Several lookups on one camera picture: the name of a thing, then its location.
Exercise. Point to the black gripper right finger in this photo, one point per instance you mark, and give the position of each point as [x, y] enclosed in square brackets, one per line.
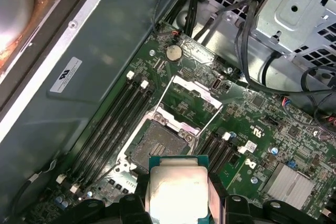
[236, 211]

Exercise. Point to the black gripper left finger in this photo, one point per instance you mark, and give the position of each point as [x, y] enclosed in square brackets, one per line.
[118, 211]

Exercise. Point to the silver topped CPU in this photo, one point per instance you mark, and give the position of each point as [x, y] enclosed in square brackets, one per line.
[178, 182]

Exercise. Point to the RAM slot black clips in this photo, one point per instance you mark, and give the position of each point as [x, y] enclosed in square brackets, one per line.
[224, 157]
[210, 148]
[103, 131]
[116, 141]

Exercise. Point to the RAM slot white clips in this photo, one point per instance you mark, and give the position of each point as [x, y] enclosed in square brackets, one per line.
[218, 151]
[95, 127]
[109, 137]

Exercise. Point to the silver chipset heatsink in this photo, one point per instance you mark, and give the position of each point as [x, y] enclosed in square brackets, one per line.
[288, 182]

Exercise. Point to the blue electrolytic capacitor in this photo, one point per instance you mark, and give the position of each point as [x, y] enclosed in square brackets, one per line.
[274, 150]

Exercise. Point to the green motherboard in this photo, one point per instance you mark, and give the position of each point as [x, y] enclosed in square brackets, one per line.
[244, 113]

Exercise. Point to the black open PC case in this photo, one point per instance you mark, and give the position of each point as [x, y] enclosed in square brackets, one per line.
[78, 90]

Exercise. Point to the silver internal USB port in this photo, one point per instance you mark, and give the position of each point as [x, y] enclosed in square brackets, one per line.
[216, 85]

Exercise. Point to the white certification label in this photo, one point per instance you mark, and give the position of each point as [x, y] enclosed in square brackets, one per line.
[65, 74]

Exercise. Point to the round coin battery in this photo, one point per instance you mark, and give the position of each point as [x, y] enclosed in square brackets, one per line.
[172, 53]

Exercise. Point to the silver metal drive cage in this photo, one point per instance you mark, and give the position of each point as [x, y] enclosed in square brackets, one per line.
[296, 6]

